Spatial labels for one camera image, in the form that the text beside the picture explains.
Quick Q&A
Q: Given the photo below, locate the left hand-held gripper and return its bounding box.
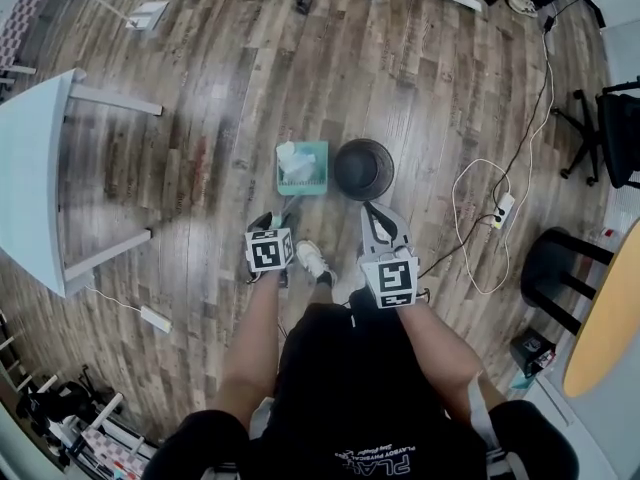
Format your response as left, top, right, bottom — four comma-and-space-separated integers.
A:
244, 211, 297, 285

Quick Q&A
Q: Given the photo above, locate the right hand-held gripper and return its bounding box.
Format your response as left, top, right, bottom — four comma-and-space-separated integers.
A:
356, 203, 421, 311

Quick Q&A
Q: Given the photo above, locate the dark round trash can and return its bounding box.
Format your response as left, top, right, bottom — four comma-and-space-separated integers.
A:
333, 138, 395, 202

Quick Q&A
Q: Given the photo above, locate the teal plastic dustpan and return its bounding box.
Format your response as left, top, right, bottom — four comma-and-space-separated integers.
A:
275, 140, 330, 218

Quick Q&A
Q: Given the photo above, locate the person's left forearm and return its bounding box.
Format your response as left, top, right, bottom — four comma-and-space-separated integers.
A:
213, 267, 282, 415

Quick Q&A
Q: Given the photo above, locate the person's right forearm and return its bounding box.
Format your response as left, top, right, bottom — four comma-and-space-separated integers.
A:
396, 299, 485, 415

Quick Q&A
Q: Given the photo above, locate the person's white shoe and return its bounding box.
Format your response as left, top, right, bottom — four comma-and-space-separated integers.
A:
295, 239, 338, 288

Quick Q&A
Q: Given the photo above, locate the crumpled white paper waste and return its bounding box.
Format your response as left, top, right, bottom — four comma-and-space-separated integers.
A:
276, 141, 317, 175

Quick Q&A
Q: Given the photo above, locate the white power strip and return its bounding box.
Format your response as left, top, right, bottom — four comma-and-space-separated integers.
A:
491, 192, 517, 230

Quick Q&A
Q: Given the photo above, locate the flat white power adapter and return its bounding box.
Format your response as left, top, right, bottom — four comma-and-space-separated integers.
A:
140, 305, 174, 333

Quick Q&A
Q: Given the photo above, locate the person's black clothing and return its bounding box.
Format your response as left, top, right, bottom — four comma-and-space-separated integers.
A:
158, 287, 574, 480

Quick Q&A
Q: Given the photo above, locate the black stool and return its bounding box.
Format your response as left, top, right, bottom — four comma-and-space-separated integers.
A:
519, 226, 617, 338

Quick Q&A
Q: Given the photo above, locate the small black box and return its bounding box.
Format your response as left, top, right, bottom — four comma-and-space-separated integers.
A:
509, 332, 557, 375

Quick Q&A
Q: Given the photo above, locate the white stand with square base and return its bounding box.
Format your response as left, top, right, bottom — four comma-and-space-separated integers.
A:
48, 0, 172, 33

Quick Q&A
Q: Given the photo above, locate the white table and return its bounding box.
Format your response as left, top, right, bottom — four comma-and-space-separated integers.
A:
0, 67, 165, 300

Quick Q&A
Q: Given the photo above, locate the round yellow wooden table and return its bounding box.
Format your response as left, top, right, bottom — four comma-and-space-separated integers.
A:
561, 216, 640, 399

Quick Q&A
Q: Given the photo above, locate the black office chair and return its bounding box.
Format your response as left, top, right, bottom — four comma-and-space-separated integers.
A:
549, 78, 640, 190

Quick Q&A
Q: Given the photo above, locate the small checkered board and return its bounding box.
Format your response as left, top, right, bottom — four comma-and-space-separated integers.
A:
79, 426, 154, 477

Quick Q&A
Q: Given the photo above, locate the black equipment pile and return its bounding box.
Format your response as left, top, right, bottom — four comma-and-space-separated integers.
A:
0, 362, 126, 469

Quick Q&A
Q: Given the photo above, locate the checkered calibration board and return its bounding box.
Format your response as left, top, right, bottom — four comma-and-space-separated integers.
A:
0, 0, 55, 72

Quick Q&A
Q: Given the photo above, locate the white cable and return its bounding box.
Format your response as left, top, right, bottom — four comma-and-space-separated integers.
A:
451, 27, 557, 295

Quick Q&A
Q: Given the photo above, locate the black cable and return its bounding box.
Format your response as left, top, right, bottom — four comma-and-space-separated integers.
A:
417, 15, 557, 277

